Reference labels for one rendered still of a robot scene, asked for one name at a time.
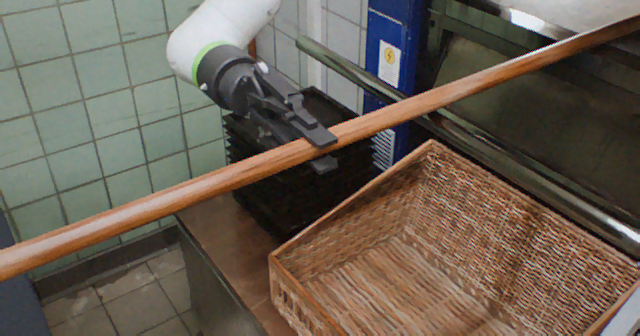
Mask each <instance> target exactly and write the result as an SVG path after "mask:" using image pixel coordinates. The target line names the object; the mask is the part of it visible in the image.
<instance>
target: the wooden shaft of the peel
mask: <svg viewBox="0 0 640 336"><path fill-rule="evenodd" d="M638 30H640V12H639V13H636V14H633V15H631V16H628V17H625V18H623V19H620V20H617V21H615V22H612V23H609V24H607V25H604V26H601V27H599V28H596V29H593V30H591V31H588V32H585V33H583V34H580V35H577V36H574V37H572V38H570V39H567V40H565V41H562V42H559V43H557V44H554V45H551V46H549V47H546V48H543V49H541V50H538V51H535V52H533V53H530V54H527V55H525V56H522V57H519V58H517V59H515V60H509V61H507V62H504V63H501V64H499V65H496V66H493V67H491V68H488V69H485V70H483V71H480V72H477V73H475V74H472V75H470V76H468V77H465V78H462V79H460V80H457V81H454V82H452V83H449V84H446V85H443V86H441V87H438V88H436V89H434V90H431V91H428V92H426V93H423V94H420V95H418V96H415V97H412V98H409V99H405V100H403V101H400V102H397V103H395V104H392V105H389V106H387V107H384V108H381V109H379V110H377V111H374V112H371V113H369V114H366V115H363V116H361V117H358V118H355V119H353V120H350V121H348V122H346V123H343V124H340V125H338V126H332V127H330V128H327V130H329V131H330V132H332V133H333V134H334V135H336V136H337V137H338V138H339V142H338V144H335V145H333V146H330V147H327V148H325V149H323V150H319V149H317V148H316V147H315V146H313V145H312V144H311V143H310V142H308V141H307V140H306V139H304V138H301V139H298V140H297V141H294V142H291V143H289V144H286V145H283V146H281V147H278V148H275V149H273V150H271V151H266V152H263V153H260V154H258V155H255V156H252V157H250V158H247V159H245V160H242V161H240V162H237V163H234V164H232V165H229V166H226V167H224V168H221V169H218V170H217V171H214V172H211V173H209V174H206V175H203V176H201V177H198V178H193V179H190V180H187V181H186V182H183V183H180V184H178V185H175V186H172V187H169V188H167V189H164V190H161V191H159V192H156V193H153V194H152V195H149V196H146V197H144V198H141V199H138V200H136V201H133V202H130V203H128V204H125V205H122V206H120V207H117V208H114V209H113V210H107V211H104V212H102V213H99V214H96V215H94V216H91V217H88V218H86V219H83V220H80V221H78V222H75V223H72V224H70V225H67V226H65V227H63V228H60V229H57V230H55V231H52V232H49V233H47V234H44V235H41V236H38V237H36V238H33V239H30V240H28V241H25V242H22V243H20V244H17V245H14V246H12V247H9V248H7V249H5V250H2V251H0V283H2V282H4V281H7V280H9V279H12V278H14V277H17V276H19V275H22V274H24V273H27V272H30V271H32V270H35V269H37V268H40V267H42V266H45V265H47V264H50V263H52V262H55V261H57V260H60V259H61V258H64V257H66V256H69V255H71V254H74V253H76V252H79V251H81V250H84V249H86V248H89V247H91V246H94V245H96V244H99V243H102V242H106V241H109V240H111V239H113V238H116V237H118V236H121V235H123V234H126V233H128V232H131V231H133V230H136V229H138V228H141V227H143V226H146V225H148V224H151V223H152V222H155V221H157V220H160V219H162V218H165V217H168V216H170V215H173V214H175V213H178V212H180V211H183V210H185V209H187V208H189V207H192V206H194V205H199V204H202V203H204V202H207V201H209V200H212V199H214V198H216V197H218V196H221V195H223V194H226V193H228V192H231V191H233V190H236V189H239V188H241V187H244V186H245V185H248V184H250V183H253V182H255V181H258V180H260V179H263V178H265V177H270V176H272V175H274V174H277V173H279V172H282V171H284V170H287V169H289V168H292V167H294V166H297V165H298V164H301V163H303V162H306V161H309V160H311V159H314V158H316V157H319V156H321V155H323V154H325V153H328V152H330V151H335V150H338V149H340V148H343V147H345V146H348V145H349V144H352V143H354V142H357V141H359V140H362V139H364V138H367V137H369V136H372V135H374V134H376V133H379V132H381V131H384V130H386V129H389V128H391V127H394V126H396V125H401V124H404V123H405V122H408V121H410V120H413V119H415V118H418V117H420V116H423V115H425V114H428V113H430V112H433V111H435V110H437V109H439V108H442V107H444V106H447V105H450V104H452V103H455V102H457V101H460V100H462V99H465V98H467V97H470V96H471V95H475V94H479V93H481V92H484V91H486V90H489V89H491V88H494V87H496V86H499V85H501V84H504V83H506V82H509V81H511V80H513V79H516V78H518V77H521V76H523V75H526V74H528V73H531V72H533V71H536V70H538V69H541V68H543V67H546V66H548V65H551V64H553V63H556V62H558V61H561V60H563V59H566V58H567V57H570V56H572V55H575V54H577V53H580V52H582V51H585V50H588V49H590V48H593V47H598V46H600V45H603V44H605V43H608V42H610V41H613V40H615V39H618V38H620V37H623V36H625V35H628V34H630V33H633V32H635V31H638Z"/></svg>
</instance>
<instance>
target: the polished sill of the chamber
mask: <svg viewBox="0 0 640 336"><path fill-rule="evenodd" d="M445 15H446V16H449V17H451V18H453V19H456V20H458V21H460V22H463V23H465V24H468V25H470V26H472V27H475V28H477V29H479V30H481V31H483V32H488V33H490V34H493V35H495V36H498V37H500V38H502V39H505V40H507V41H509V42H512V43H514V44H517V45H518V46H520V47H523V48H525V49H527V50H530V51H532V52H535V51H538V50H541V49H543V48H546V47H549V46H551V45H554V44H557V43H559V42H562V41H565V40H567V39H570V38H572V37H574V36H577V35H580V34H578V33H576V32H574V31H571V30H569V29H566V28H563V27H560V26H558V25H555V24H552V23H550V22H547V21H542V20H539V19H536V18H534V17H531V16H528V15H525V14H524V13H521V12H518V11H516V10H513V9H510V8H508V7H505V6H502V5H500V4H497V3H494V2H491V1H489V0H447V4H446V11H445ZM558 62H561V63H563V64H565V65H567V66H569V67H572V68H574V69H576V70H579V71H581V72H584V73H586V74H588V75H591V76H593V77H595V78H598V79H600V80H603V81H605V82H606V81H607V82H610V83H612V84H615V85H617V86H619V87H622V88H624V89H626V90H629V91H630V92H633V93H635V94H637V95H640V56H639V55H638V54H635V53H632V52H629V51H627V50H624V49H621V48H619V47H616V46H613V45H611V44H609V45H608V44H603V45H600V46H598V47H593V48H590V49H588V50H585V51H582V52H580V53H577V54H575V55H572V56H570V57H567V58H566V59H563V60H561V61H558Z"/></svg>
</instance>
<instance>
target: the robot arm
mask: <svg viewBox="0 0 640 336"><path fill-rule="evenodd" d="M281 3H282V0H206V1H205V2H204V3H203V4H202V5H201V6H200V7H199V8H198V9H196V10H195V12H194V13H192V14H191V15H190V16H189V17H188V18H187V19H186V20H185V21H184V22H183V23H182V24H181V25H180V26H179V27H178V28H177V29H176V30H175V31H174V32H173V34H172V35H171V37H170V38H169V40H168V43H167V49H166V54H167V60H168V64H169V66H170V68H171V69H172V70H173V72H174V73H175V74H176V75H177V76H178V77H179V78H180V79H181V80H183V81H184V82H186V83H188V84H191V85H194V86H195V87H197V88H198V89H199V90H201V91H202V92H203V93H204V94H205V95H206V96H207V97H208V98H211V99H212V100H213V101H214V102H215V103H216V105H218V106H219V107H220V108H222V109H224V110H227V111H233V112H234V113H235V114H237V115H239V116H242V117H245V118H249V119H250V120H251V121H252V123H253V125H254V126H258V127H259V131H260V134H259V136H258V137H257V142H258V144H260V145H265V146H267V147H268V148H269V149H271V150H273V149H275V148H278V147H281V146H283V145H286V144H289V143H291V142H294V141H297V140H298V139H301V138H300V136H299V135H301V136H302V137H303V138H304V139H306V140H307V141H308V142H310V143H311V144H312V145H313V146H315V147H316V148H317V149H319V150H323V149H325V148H327V147H330V146H333V145H335V144H338V142H339V138H338V137H337V136H336V135H334V134H333V133H332V132H330V131H329V130H327V129H326V128H325V127H323V126H322V125H320V124H319V123H318V121H317V120H316V119H315V118H314V117H313V116H311V115H310V114H308V113H307V111H306V109H305V107H303V106H302V103H301V102H302V101H304V97H303V95H302V94H301V93H300V92H299V91H297V89H296V88H295V87H294V86H293V85H291V84H290V83H289V82H288V81H287V80H286V79H285V78H283V77H282V76H281V75H280V74H278V73H276V72H275V71H274V69H273V68H272V66H271V65H270V62H269V61H264V62H261V63H258V62H257V61H256V60H255V59H254V58H252V57H251V56H249V55H248V54H247V53H245V52H244V51H243V49H244V48H245V47H246V46H247V44H249V43H250V42H251V41H252V40H253V39H254V38H255V37H256V36H257V35H258V34H259V33H260V32H261V31H262V30H263V29H264V28H265V27H266V26H267V25H268V24H269V22H270V21H271V20H272V19H273V18H274V17H275V16H276V15H277V14H278V12H279V10H280V7H281ZM289 96H291V97H289ZM283 117H284V118H285V121H286V120H287V121H286V122H285V121H284V120H283ZM293 120H295V121H293ZM290 121H293V122H290ZM287 122H290V126H289V125H288V124H287ZM296 131H297V132H298V133H297V132H296ZM298 134H299V135H298ZM305 164H307V165H309V166H310V167H311V168H312V169H313V170H315V171H316V172H317V173H318V174H319V175H322V174H324V173H326V172H328V171H331V170H333V169H336V168H338V162H337V161H336V160H335V159H334V158H332V157H331V156H330V155H329V154H327V153H325V154H323V155H321V156H319V157H316V158H314V159H311V160H309V161H306V162H305Z"/></svg>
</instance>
